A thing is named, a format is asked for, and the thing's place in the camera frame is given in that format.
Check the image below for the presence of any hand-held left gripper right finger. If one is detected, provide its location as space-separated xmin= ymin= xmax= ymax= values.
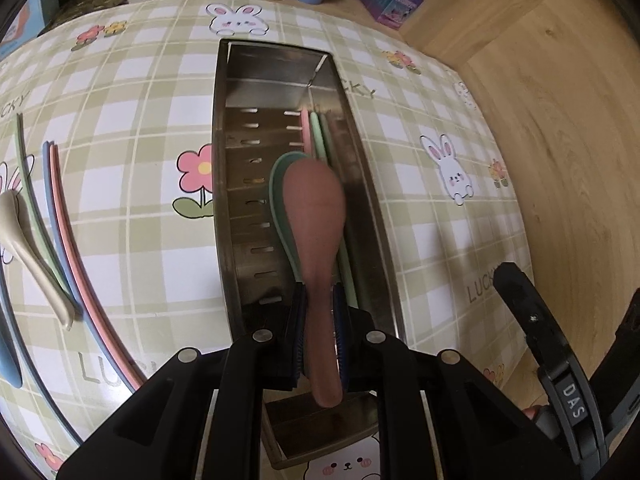
xmin=332 ymin=285 xmax=577 ymax=480

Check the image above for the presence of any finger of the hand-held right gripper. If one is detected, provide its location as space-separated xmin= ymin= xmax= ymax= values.
xmin=589 ymin=287 xmax=640 ymax=431
xmin=492 ymin=261 xmax=572 ymax=378

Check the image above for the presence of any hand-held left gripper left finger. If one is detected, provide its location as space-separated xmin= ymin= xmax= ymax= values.
xmin=55 ymin=282 xmax=309 ymax=480

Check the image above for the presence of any pink plastic spoon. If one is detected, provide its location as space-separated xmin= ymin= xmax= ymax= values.
xmin=282 ymin=157 xmax=349 ymax=409

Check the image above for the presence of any teal plastic spoon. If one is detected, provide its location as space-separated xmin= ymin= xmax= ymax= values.
xmin=268 ymin=152 xmax=312 ymax=282

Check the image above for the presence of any pink chopstick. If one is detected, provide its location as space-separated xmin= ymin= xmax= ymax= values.
xmin=299 ymin=107 xmax=312 ymax=155
xmin=49 ymin=143 xmax=146 ymax=392

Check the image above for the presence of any steel utensil tray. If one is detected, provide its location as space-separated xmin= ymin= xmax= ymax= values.
xmin=212 ymin=38 xmax=407 ymax=467

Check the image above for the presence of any beige plastic spoon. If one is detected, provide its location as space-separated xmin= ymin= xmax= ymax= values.
xmin=0 ymin=190 xmax=76 ymax=331

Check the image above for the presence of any blue plastic spoon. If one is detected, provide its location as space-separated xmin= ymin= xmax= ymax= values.
xmin=0 ymin=280 xmax=24 ymax=389

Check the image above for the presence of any checkered bunny print table mat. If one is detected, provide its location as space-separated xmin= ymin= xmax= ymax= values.
xmin=0 ymin=0 xmax=534 ymax=480

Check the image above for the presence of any gold blister pack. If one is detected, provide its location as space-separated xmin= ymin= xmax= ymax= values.
xmin=49 ymin=0 xmax=127 ymax=27

